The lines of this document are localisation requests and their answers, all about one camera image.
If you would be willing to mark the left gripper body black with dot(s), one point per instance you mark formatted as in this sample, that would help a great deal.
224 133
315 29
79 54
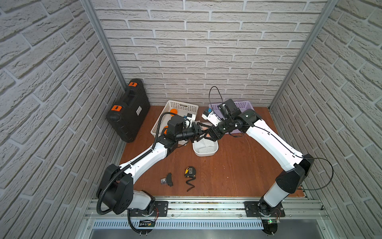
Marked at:
196 131

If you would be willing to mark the white foam net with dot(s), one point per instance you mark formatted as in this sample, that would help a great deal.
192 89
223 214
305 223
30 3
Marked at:
206 148

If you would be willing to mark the white perforated plastic basket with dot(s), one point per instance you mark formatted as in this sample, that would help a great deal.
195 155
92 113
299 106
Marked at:
182 109

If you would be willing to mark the purple perforated plastic basket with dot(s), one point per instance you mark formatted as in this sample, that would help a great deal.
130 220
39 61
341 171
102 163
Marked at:
241 105

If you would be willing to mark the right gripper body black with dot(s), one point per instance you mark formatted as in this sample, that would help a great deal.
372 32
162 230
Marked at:
219 131

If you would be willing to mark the white plastic tub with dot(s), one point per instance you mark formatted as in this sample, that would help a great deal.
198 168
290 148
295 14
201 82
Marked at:
196 145

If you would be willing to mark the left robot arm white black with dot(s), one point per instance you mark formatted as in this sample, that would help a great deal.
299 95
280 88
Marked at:
116 193

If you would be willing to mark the black plastic tool case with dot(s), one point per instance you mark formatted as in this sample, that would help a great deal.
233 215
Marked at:
129 112

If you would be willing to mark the yellow black tape measure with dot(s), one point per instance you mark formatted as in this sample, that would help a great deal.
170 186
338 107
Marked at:
190 172

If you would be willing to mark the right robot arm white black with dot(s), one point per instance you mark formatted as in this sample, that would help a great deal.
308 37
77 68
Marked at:
295 165

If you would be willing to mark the aluminium mounting rail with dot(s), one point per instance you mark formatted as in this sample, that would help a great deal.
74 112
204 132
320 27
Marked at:
222 213

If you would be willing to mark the small black gripper part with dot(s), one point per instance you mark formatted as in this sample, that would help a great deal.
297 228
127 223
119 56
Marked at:
167 180

